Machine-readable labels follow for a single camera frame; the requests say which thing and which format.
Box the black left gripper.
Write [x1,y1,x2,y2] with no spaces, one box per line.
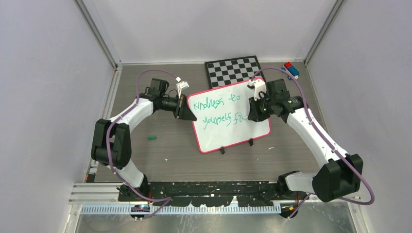
[160,94,197,121]

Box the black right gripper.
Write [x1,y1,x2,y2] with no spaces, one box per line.
[249,93,276,122]

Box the red-framed whiteboard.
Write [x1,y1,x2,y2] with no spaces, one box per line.
[187,81,272,153]

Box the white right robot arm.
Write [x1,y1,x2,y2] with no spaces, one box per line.
[247,79,363,202]

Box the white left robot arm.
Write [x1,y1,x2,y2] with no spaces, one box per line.
[91,78,197,201]

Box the toy brick car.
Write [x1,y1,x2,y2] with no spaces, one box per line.
[281,62,300,80]

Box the black and white chessboard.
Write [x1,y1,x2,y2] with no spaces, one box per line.
[205,55,261,89]

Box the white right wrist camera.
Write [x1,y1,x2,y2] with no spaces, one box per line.
[247,78,267,101]

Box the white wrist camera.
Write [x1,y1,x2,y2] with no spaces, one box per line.
[247,78,267,101]
[175,77,189,97]

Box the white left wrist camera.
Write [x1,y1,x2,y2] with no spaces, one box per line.
[175,77,189,97]

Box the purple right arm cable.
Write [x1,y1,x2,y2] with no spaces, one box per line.
[249,67,376,222]

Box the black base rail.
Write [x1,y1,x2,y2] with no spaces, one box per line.
[117,181,309,208]

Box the slotted cable duct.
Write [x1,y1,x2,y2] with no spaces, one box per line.
[80,203,281,215]

